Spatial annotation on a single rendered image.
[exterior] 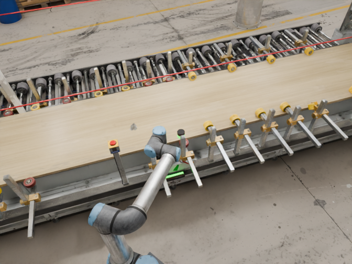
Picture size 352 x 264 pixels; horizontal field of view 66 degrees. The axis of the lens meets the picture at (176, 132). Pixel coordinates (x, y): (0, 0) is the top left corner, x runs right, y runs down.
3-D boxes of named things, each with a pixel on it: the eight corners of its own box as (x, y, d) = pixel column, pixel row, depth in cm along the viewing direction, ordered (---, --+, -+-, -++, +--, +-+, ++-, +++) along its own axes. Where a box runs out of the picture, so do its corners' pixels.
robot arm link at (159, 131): (149, 132, 178) (155, 122, 184) (151, 144, 187) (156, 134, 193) (162, 136, 175) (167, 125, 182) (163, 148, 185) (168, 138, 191)
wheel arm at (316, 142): (320, 147, 216) (322, 144, 213) (316, 148, 216) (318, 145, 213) (286, 107, 248) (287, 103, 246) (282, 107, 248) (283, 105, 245)
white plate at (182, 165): (195, 166, 235) (195, 159, 228) (166, 174, 231) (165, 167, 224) (195, 165, 236) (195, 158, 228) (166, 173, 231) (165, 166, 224)
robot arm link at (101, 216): (131, 281, 176) (108, 231, 123) (108, 271, 181) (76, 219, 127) (141, 258, 186) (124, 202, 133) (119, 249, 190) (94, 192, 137)
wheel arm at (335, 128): (347, 139, 220) (348, 137, 218) (343, 140, 220) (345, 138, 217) (318, 110, 244) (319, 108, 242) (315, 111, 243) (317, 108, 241)
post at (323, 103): (309, 138, 260) (328, 100, 224) (306, 139, 260) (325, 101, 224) (307, 135, 262) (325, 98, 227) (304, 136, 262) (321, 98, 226)
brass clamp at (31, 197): (41, 201, 207) (38, 198, 204) (22, 207, 205) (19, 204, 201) (41, 195, 211) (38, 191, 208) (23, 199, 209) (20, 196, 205)
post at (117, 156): (129, 184, 226) (118, 151, 192) (123, 185, 225) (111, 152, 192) (128, 179, 229) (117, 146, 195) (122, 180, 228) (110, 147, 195)
